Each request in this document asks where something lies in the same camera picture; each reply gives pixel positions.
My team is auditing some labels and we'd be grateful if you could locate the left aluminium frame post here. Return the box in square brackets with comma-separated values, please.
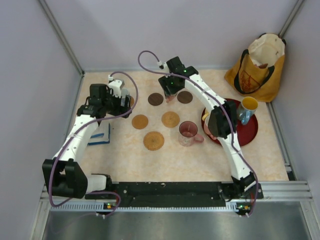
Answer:
[37, 0, 85, 77]

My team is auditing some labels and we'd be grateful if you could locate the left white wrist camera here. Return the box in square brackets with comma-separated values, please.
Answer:
[107, 75, 129, 98]

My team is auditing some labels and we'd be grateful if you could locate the blue mug yellow inside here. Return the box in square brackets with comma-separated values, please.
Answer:
[236, 96, 259, 125]

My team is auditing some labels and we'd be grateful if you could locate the aluminium frame post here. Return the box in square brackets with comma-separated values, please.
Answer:
[37, 0, 85, 77]
[278, 0, 306, 39]

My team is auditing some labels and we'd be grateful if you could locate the light wood coaster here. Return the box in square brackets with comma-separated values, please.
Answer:
[131, 114, 149, 130]
[129, 96, 135, 107]

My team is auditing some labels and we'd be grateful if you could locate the dark walnut coaster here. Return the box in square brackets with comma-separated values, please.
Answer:
[147, 92, 164, 106]
[177, 91, 193, 104]

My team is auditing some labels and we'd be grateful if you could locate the blue white razor box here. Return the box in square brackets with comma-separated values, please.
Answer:
[87, 121, 111, 146]

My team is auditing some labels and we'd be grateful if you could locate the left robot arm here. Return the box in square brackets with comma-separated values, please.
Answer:
[42, 80, 131, 199]

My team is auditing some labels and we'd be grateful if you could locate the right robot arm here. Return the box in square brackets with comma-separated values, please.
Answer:
[157, 56, 259, 198]

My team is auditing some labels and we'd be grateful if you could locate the right aluminium frame post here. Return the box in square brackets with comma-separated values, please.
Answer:
[278, 0, 306, 39]

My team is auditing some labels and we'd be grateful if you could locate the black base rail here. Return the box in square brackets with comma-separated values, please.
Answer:
[84, 181, 261, 208]

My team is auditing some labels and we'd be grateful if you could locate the small pink mug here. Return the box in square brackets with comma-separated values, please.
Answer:
[165, 93, 177, 103]

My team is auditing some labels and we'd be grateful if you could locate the tall pink ghost mug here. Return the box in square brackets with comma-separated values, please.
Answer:
[178, 121, 205, 147]

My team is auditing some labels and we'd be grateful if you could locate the yellow tote bag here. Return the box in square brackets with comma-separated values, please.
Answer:
[224, 33, 287, 103]

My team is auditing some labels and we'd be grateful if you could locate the pink mug white inside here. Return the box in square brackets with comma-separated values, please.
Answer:
[203, 121, 217, 140]

